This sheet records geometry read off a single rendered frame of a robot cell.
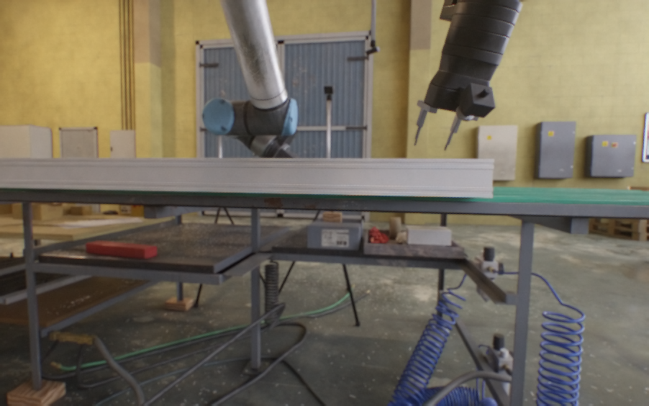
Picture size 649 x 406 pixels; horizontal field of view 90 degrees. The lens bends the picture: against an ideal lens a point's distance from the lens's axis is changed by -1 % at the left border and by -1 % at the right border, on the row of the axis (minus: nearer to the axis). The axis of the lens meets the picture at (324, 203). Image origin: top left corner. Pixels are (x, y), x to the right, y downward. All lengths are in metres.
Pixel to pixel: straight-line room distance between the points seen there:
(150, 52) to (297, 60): 3.35
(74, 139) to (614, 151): 12.00
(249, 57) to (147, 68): 8.15
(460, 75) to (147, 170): 0.63
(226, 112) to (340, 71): 6.74
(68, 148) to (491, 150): 9.94
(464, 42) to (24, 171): 0.95
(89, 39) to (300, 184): 10.08
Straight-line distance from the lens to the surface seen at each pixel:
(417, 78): 7.15
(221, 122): 0.87
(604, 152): 8.25
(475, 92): 0.45
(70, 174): 0.94
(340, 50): 7.70
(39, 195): 1.06
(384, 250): 1.37
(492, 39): 0.48
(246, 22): 0.72
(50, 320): 1.82
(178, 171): 0.76
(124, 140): 9.20
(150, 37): 9.08
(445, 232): 1.43
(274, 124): 0.84
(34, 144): 10.62
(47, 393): 1.82
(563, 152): 7.90
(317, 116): 7.40
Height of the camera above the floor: 0.89
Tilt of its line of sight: 4 degrees down
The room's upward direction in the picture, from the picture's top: 1 degrees clockwise
